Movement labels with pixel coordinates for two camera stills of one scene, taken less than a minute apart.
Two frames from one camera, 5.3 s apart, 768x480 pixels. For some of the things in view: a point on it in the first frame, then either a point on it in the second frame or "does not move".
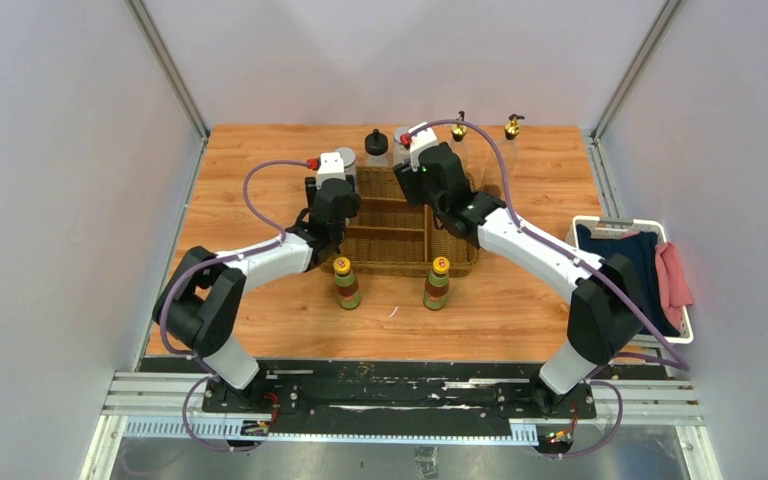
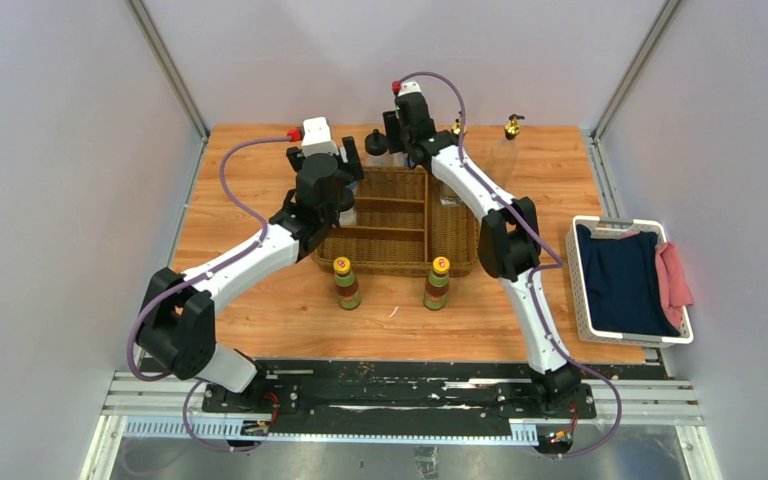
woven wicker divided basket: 391,237 does not move
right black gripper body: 413,187 -> 406,138
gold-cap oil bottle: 509,155 does not move
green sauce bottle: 436,289 does not move
